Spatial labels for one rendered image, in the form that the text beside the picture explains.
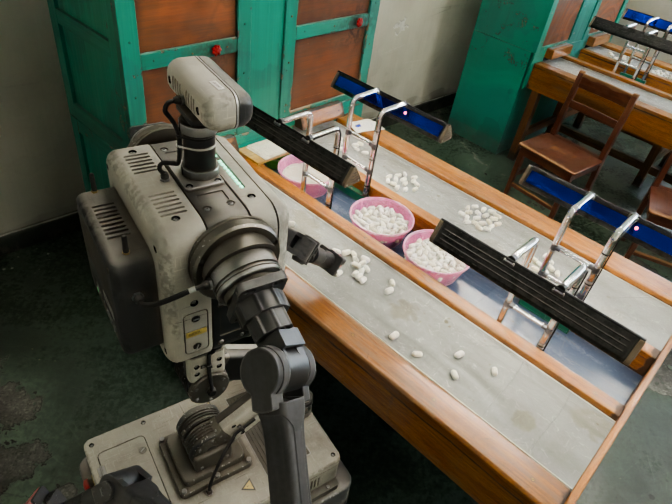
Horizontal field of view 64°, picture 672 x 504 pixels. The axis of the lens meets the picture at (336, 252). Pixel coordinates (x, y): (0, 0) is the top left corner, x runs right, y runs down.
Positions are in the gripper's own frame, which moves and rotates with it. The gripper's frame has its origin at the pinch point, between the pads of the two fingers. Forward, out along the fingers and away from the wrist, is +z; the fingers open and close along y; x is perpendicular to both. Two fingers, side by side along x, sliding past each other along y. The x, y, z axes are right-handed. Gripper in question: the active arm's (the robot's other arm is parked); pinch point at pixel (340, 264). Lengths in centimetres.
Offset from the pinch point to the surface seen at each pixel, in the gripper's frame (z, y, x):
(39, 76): -25, 173, 9
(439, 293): 21.3, -27.6, -9.5
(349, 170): -8.7, 11.3, -28.4
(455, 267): 40.3, -20.9, -19.9
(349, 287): 6.5, -4.4, 5.4
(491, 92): 240, 100, -149
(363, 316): 1.7, -16.9, 9.5
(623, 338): -7, -82, -28
